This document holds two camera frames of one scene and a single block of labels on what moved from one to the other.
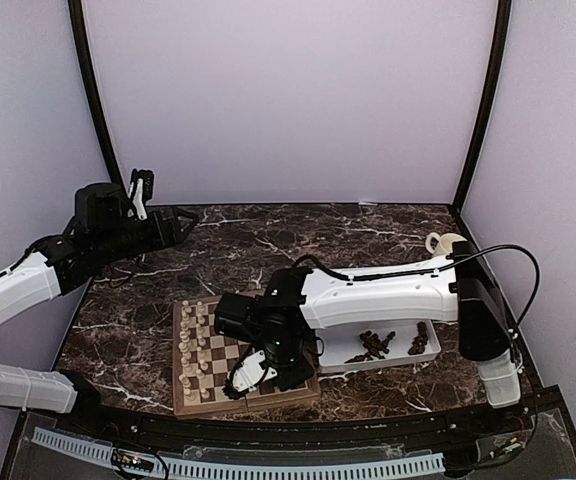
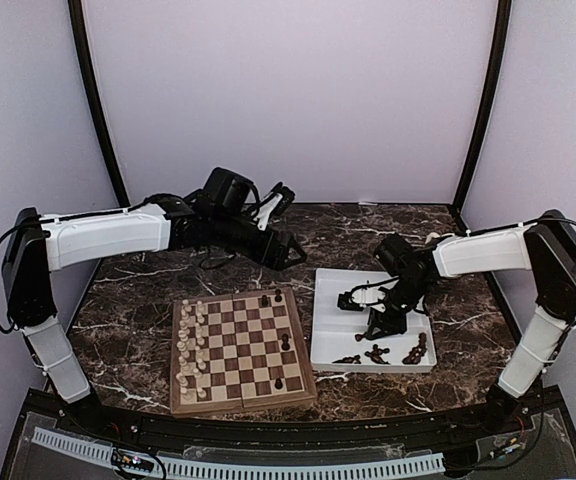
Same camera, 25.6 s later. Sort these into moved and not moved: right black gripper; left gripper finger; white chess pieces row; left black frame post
Moved: left gripper finger; right black gripper
Not moved: white chess pieces row; left black frame post
